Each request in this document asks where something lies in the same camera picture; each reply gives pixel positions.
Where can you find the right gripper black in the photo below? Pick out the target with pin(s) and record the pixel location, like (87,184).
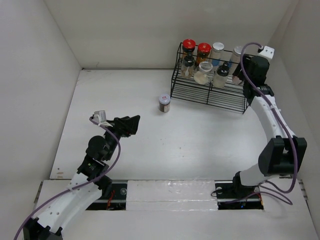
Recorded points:
(247,59)

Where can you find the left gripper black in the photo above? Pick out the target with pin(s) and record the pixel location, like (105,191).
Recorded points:
(117,127)

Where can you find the white lid brown sauce jar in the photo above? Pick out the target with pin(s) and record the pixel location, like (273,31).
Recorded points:
(236,80)

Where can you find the black cap white powder bottle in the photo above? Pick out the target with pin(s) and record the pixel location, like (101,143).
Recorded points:
(221,75)

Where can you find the silver lid bead bottle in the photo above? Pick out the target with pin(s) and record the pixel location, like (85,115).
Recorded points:
(235,59)
(216,52)

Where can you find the clear glass jar silver rim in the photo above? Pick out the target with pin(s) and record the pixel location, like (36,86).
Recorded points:
(203,73)

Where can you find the white lid dark sauce jar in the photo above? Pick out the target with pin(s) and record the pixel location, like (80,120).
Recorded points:
(164,103)

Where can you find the red lid sauce jar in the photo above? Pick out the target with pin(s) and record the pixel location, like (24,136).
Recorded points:
(203,52)
(188,46)

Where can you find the black cap beige spice bottle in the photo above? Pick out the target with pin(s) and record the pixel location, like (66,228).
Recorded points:
(187,65)

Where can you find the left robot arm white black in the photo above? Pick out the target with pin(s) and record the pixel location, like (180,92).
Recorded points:
(89,183)

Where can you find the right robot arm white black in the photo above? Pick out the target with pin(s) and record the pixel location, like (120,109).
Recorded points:
(284,151)

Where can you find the black wire rack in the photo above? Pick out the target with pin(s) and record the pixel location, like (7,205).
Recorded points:
(229,98)

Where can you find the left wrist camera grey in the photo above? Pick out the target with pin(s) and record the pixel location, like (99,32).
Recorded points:
(100,116)

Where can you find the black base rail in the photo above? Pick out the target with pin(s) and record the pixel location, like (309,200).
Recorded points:
(175,196)

